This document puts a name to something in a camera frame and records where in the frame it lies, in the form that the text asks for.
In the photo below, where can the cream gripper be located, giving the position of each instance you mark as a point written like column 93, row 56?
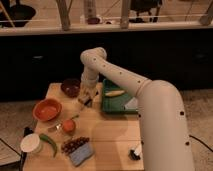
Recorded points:
column 86, row 93

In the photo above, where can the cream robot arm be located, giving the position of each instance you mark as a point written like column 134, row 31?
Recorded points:
column 163, row 126

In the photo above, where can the white lidded cup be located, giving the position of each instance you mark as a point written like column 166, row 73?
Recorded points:
column 35, row 144

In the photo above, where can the dark red bowl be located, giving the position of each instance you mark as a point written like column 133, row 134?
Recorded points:
column 71, row 87

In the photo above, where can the green tray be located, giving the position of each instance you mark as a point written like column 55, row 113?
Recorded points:
column 116, row 104

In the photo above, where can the yellow banana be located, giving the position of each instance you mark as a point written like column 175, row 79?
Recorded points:
column 114, row 93

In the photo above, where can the metal spoon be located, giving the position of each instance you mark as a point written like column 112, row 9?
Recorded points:
column 54, row 128

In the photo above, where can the orange bowl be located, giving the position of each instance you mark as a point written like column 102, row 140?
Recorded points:
column 47, row 109

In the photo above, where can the bunch of brown grapes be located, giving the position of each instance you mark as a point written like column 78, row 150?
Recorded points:
column 71, row 145

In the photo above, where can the green chili pepper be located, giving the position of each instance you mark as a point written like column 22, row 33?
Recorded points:
column 50, row 141

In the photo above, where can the blue sponge cloth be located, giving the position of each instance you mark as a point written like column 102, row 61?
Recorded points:
column 81, row 154

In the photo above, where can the black marker pen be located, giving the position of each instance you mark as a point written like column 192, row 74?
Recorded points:
column 24, row 146

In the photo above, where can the black office chair base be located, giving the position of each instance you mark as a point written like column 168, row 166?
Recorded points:
column 20, row 15

